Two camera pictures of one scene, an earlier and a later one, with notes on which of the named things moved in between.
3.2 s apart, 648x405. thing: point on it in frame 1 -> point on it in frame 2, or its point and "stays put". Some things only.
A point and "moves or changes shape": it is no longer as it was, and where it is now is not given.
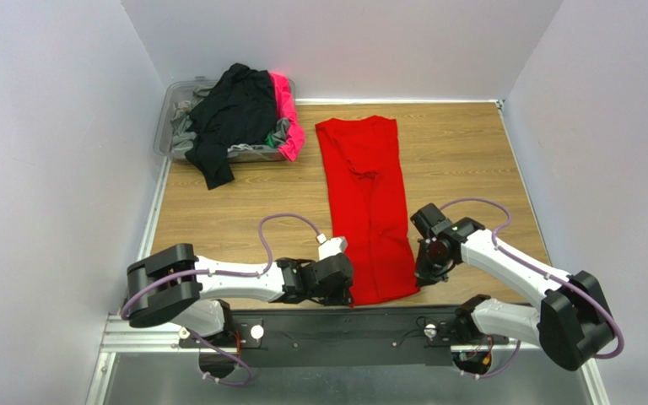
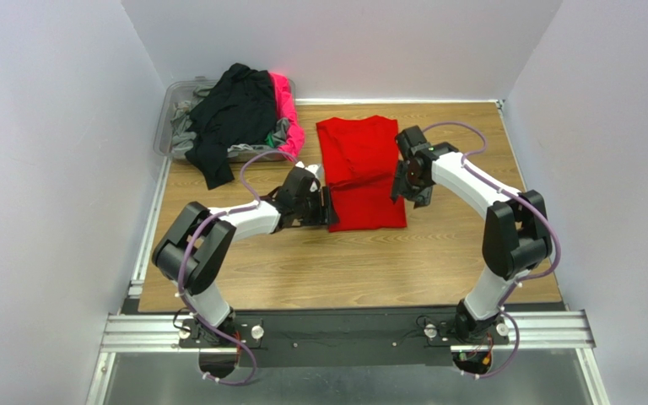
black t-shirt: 240,109 stays put
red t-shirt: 363,164 moves or changes shape
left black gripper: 344,288 -> 326,208
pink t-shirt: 285,109 stays put
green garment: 270,140 stays put
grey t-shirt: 184,133 stays put
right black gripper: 423,275 -> 405,187
